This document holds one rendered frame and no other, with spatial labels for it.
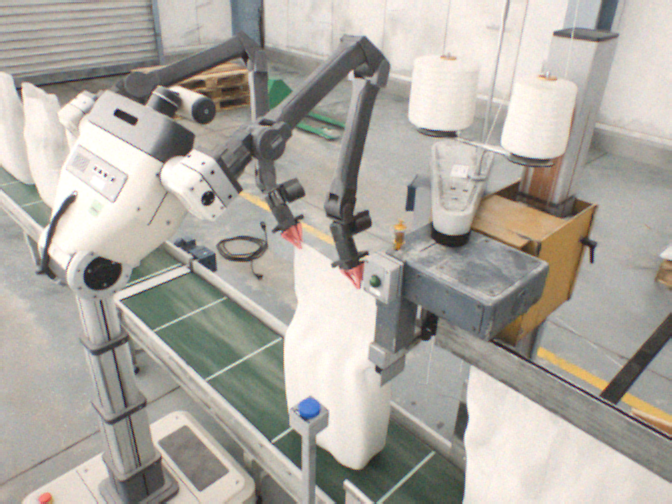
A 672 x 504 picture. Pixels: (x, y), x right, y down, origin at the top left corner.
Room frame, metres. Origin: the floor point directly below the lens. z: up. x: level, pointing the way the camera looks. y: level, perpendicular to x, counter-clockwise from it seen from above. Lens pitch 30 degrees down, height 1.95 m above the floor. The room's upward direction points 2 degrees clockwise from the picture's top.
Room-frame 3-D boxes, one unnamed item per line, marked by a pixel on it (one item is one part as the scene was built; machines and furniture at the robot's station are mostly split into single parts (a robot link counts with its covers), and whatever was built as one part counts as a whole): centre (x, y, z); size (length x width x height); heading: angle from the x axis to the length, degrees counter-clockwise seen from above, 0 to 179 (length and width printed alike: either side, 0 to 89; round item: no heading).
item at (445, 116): (1.40, -0.26, 1.61); 0.17 x 0.17 x 0.17
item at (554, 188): (1.39, -0.57, 0.88); 0.12 x 0.11 x 1.74; 135
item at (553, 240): (1.32, -0.50, 1.18); 0.34 x 0.25 x 0.31; 135
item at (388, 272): (1.03, -0.11, 1.29); 0.08 x 0.05 x 0.09; 45
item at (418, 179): (1.55, -0.25, 1.25); 0.10 x 0.08 x 0.12; 160
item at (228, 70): (6.79, 1.79, 0.36); 1.20 x 0.82 x 0.14; 131
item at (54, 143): (3.13, 1.73, 0.74); 0.47 x 0.22 x 0.72; 46
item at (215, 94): (6.84, 1.77, 0.22); 1.21 x 0.84 x 0.14; 135
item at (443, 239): (1.13, -0.27, 1.35); 0.09 x 0.09 x 0.03
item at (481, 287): (1.06, -0.29, 1.21); 0.30 x 0.25 x 0.30; 45
